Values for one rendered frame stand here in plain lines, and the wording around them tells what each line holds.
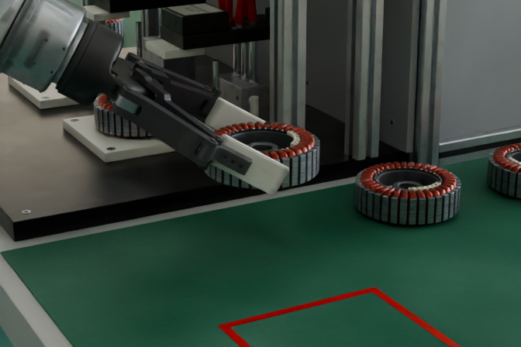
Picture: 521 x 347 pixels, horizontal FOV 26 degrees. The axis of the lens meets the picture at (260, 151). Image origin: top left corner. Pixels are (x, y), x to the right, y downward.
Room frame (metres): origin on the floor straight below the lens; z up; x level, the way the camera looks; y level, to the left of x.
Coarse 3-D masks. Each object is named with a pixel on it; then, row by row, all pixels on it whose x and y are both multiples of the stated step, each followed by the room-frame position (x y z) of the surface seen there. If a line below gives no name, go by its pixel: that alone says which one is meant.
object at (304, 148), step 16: (224, 128) 1.06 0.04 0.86; (240, 128) 1.07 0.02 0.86; (256, 128) 1.07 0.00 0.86; (272, 128) 1.07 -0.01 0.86; (288, 128) 1.07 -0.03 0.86; (256, 144) 1.04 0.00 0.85; (272, 144) 1.04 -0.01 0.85; (288, 144) 1.05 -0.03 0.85; (304, 144) 1.01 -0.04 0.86; (288, 160) 0.99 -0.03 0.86; (304, 160) 1.00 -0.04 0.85; (224, 176) 0.99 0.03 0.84; (288, 176) 0.99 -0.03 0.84; (304, 176) 1.00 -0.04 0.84
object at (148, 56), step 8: (144, 40) 1.62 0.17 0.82; (144, 48) 1.62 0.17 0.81; (144, 56) 1.62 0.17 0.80; (152, 56) 1.60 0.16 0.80; (192, 56) 1.58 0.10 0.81; (160, 64) 1.57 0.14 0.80; (168, 64) 1.56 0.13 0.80; (176, 64) 1.57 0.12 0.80; (184, 64) 1.58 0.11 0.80; (192, 64) 1.58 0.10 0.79; (176, 72) 1.57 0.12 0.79; (184, 72) 1.58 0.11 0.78; (192, 72) 1.58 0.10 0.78
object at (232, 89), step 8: (224, 80) 1.39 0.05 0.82; (232, 80) 1.39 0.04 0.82; (240, 80) 1.39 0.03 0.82; (248, 80) 1.39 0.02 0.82; (264, 80) 1.39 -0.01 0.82; (224, 88) 1.39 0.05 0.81; (232, 88) 1.37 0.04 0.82; (240, 88) 1.35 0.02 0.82; (248, 88) 1.35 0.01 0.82; (256, 88) 1.36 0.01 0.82; (264, 88) 1.36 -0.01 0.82; (224, 96) 1.39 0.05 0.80; (232, 96) 1.37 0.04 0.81; (240, 96) 1.35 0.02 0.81; (248, 96) 1.35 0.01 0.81; (264, 96) 1.36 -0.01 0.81; (240, 104) 1.35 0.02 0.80; (248, 104) 1.35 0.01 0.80; (264, 104) 1.36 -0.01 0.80; (264, 112) 1.36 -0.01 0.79; (264, 120) 1.36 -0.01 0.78
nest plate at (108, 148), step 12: (72, 120) 1.35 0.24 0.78; (84, 120) 1.35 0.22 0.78; (72, 132) 1.32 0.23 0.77; (84, 132) 1.30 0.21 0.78; (96, 132) 1.30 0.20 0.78; (84, 144) 1.28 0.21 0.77; (96, 144) 1.25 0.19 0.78; (108, 144) 1.25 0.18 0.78; (120, 144) 1.25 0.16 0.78; (132, 144) 1.25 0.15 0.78; (144, 144) 1.25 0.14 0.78; (156, 144) 1.25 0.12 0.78; (108, 156) 1.22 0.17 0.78; (120, 156) 1.23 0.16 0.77; (132, 156) 1.24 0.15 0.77
